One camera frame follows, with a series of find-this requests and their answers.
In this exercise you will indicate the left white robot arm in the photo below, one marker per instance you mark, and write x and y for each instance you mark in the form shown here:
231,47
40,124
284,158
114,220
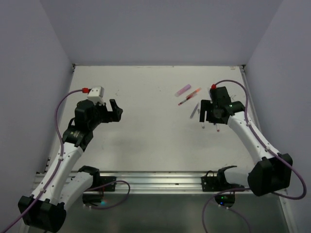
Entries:
46,208

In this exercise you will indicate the aluminium rail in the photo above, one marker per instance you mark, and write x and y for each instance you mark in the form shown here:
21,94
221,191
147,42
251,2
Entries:
136,182

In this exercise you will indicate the red pen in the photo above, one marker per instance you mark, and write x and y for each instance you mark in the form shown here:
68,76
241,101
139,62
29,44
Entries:
186,99

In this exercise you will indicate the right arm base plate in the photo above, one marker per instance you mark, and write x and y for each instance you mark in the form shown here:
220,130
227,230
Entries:
212,184

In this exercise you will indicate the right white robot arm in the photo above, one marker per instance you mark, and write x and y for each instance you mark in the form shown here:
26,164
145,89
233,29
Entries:
271,171

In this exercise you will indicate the pink highlighter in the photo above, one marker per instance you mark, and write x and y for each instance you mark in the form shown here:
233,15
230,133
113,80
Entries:
183,90

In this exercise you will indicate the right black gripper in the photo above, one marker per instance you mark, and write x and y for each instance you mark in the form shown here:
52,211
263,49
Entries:
206,105

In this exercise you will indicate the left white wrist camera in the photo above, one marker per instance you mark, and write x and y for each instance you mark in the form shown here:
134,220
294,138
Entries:
96,94

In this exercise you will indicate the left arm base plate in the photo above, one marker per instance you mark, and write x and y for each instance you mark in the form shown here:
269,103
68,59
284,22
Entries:
104,184

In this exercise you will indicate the purple highlighter pen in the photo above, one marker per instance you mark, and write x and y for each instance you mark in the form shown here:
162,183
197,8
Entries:
194,111

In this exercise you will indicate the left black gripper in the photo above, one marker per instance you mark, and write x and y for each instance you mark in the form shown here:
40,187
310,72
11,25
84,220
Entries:
110,116

